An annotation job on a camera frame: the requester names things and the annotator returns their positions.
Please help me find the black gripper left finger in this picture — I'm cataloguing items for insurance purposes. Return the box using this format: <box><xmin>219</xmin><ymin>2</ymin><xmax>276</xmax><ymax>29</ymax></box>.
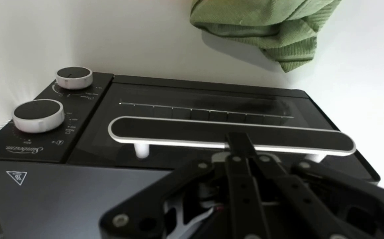
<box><xmin>98</xmin><ymin>132</ymin><xmax>269</xmax><ymax>239</ymax></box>

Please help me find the green cloth towel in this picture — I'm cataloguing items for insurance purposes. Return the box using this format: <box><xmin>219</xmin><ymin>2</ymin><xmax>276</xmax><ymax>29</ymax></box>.
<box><xmin>190</xmin><ymin>0</ymin><xmax>343</xmax><ymax>73</ymax></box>

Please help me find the silver black oven knob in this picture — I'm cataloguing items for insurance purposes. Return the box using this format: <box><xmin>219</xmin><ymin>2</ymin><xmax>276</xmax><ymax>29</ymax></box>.
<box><xmin>56</xmin><ymin>65</ymin><xmax>94</xmax><ymax>92</ymax></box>
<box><xmin>12</xmin><ymin>98</ymin><xmax>67</xmax><ymax>134</ymax></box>

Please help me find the glass toaster oven door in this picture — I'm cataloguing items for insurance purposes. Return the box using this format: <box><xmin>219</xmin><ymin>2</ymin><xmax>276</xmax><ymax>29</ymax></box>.
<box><xmin>65</xmin><ymin>75</ymin><xmax>382</xmax><ymax>183</ymax></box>

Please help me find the black silver toaster oven body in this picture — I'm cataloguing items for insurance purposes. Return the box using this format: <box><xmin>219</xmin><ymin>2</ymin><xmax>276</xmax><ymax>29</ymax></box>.
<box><xmin>0</xmin><ymin>65</ymin><xmax>382</xmax><ymax>239</ymax></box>

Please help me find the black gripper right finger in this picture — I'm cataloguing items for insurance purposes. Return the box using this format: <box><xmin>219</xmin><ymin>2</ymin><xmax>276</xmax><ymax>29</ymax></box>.
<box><xmin>243</xmin><ymin>132</ymin><xmax>384</xmax><ymax>239</ymax></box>

